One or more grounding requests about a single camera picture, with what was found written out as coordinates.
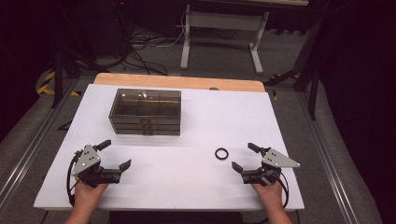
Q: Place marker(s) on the aluminium floor rail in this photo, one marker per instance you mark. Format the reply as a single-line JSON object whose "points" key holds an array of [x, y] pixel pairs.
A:
{"points": [[31, 146], [327, 161]]}

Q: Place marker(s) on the person's left hand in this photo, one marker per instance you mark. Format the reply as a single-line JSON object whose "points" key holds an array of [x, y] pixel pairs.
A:
{"points": [[87, 194]]}

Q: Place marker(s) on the person's right hand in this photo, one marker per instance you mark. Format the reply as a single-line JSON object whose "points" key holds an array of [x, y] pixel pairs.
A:
{"points": [[269, 194]]}

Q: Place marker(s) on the clear grey drawer box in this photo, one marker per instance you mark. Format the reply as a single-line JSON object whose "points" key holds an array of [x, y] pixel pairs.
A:
{"points": [[146, 104]]}

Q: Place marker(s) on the yellow black floor tape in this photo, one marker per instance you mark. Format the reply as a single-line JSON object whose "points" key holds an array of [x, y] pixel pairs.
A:
{"points": [[46, 84]]}

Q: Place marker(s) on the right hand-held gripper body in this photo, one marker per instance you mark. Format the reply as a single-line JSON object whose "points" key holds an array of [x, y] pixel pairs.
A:
{"points": [[274, 160]]}

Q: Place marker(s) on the black metal stand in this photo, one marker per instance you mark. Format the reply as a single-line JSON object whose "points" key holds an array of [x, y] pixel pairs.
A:
{"points": [[313, 90], [57, 77]]}

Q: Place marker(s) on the white table cover sheet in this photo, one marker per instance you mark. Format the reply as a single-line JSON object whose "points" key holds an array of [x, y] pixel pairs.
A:
{"points": [[202, 124]]}

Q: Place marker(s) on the white desk frame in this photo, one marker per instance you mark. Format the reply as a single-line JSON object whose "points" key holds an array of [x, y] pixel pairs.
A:
{"points": [[224, 21]]}

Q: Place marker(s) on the clear grey drawer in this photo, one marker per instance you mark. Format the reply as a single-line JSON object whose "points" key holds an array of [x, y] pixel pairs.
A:
{"points": [[130, 132]]}

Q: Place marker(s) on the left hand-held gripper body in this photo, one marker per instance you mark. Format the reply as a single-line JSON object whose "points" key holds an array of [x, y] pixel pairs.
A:
{"points": [[87, 160]]}

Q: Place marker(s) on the wooden table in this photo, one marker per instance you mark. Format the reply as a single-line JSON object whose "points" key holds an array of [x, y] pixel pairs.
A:
{"points": [[174, 81]]}

